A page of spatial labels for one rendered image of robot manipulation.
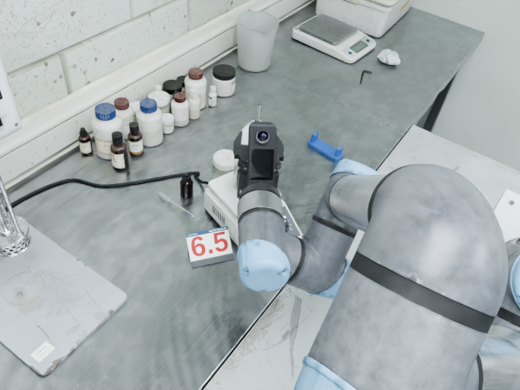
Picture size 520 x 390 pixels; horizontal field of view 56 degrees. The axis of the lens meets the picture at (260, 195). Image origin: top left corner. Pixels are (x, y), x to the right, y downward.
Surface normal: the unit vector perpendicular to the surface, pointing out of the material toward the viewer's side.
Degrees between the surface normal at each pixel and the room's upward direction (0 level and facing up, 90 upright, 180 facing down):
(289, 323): 0
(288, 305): 0
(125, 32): 90
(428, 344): 47
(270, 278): 89
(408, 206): 32
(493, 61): 90
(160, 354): 0
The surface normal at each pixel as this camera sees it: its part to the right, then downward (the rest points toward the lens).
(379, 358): -0.40, -0.16
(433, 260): -0.18, -0.29
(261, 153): 0.06, 0.29
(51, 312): 0.10, -0.70
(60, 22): 0.82, 0.46
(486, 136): -0.56, 0.54
